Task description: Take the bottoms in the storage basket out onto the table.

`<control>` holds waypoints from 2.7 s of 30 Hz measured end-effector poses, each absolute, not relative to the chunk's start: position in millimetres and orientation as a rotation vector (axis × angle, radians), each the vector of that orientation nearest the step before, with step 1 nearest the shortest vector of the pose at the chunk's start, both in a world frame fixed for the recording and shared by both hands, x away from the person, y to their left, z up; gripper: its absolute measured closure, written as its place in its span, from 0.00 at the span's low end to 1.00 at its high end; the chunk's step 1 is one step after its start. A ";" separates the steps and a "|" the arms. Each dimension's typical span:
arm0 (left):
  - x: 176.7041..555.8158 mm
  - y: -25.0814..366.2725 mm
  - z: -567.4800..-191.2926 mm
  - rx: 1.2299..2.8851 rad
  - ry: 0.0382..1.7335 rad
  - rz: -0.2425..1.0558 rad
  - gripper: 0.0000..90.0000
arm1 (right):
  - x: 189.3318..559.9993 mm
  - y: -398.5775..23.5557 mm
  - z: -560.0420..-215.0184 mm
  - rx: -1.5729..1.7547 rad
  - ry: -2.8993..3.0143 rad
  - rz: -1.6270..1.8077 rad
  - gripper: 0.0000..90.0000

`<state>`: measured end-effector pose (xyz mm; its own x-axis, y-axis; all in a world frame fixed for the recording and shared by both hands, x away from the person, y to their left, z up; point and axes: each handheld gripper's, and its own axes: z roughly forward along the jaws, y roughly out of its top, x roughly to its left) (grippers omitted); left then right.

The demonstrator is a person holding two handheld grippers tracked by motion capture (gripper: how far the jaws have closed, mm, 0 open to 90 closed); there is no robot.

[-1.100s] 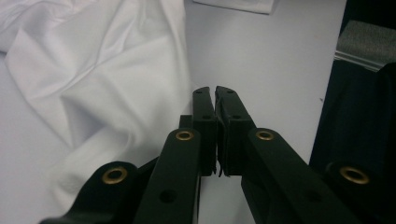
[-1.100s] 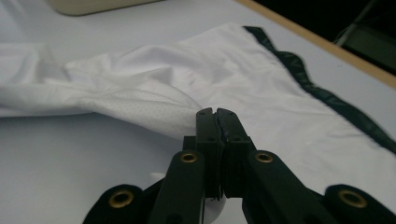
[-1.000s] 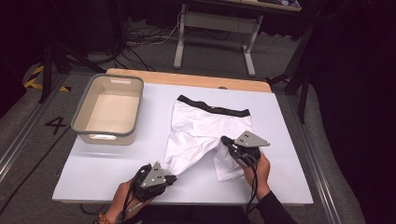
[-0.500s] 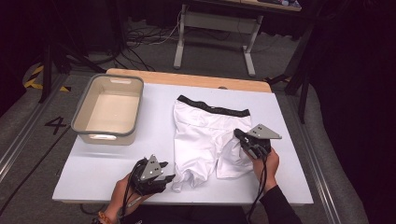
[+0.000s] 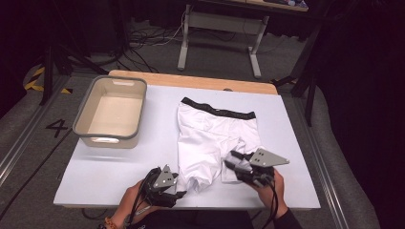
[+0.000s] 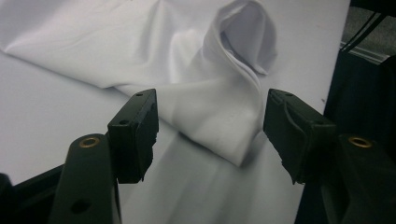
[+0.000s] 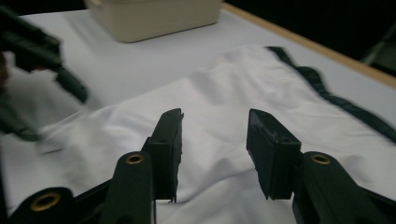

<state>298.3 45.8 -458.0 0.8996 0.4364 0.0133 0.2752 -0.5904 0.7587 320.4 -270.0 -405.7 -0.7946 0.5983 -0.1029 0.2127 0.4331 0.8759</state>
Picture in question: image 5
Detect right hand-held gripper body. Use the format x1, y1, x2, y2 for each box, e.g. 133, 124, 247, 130
237, 147, 290, 189

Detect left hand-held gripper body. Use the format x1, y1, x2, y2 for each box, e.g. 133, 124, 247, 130
139, 164, 180, 209

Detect white shorts with black waistband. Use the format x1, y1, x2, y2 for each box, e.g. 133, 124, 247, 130
176, 96, 266, 194

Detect beige plastic basket grey rim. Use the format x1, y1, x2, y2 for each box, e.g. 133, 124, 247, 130
72, 74, 148, 150

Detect person's left hand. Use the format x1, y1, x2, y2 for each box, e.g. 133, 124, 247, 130
116, 179, 160, 223

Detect person's right hand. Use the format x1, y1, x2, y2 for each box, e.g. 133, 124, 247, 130
254, 168, 289, 219

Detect person's dark lap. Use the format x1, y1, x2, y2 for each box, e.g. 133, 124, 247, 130
139, 209, 256, 229

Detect white table board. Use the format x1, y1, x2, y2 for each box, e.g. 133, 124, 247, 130
53, 84, 321, 211

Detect black metal stand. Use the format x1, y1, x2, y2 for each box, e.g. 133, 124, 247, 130
270, 18, 323, 127

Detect white-legged desk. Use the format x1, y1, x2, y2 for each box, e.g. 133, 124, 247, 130
177, 0, 309, 80

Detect black tripod stand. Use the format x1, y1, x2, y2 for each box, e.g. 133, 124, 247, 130
39, 0, 109, 106

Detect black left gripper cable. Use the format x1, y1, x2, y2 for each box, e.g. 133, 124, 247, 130
125, 168, 154, 228

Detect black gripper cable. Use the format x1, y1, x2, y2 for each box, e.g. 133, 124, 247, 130
261, 179, 281, 229
125, 168, 154, 228

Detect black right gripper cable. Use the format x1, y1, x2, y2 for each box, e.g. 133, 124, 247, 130
261, 179, 281, 229

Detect metal floor rail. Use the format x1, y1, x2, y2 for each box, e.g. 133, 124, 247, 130
292, 94, 352, 229
0, 74, 70, 187

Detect beaded bracelets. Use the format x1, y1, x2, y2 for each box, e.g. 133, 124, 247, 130
103, 217, 119, 229

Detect bundle of floor cables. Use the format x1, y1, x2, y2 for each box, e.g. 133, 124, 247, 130
117, 18, 189, 74

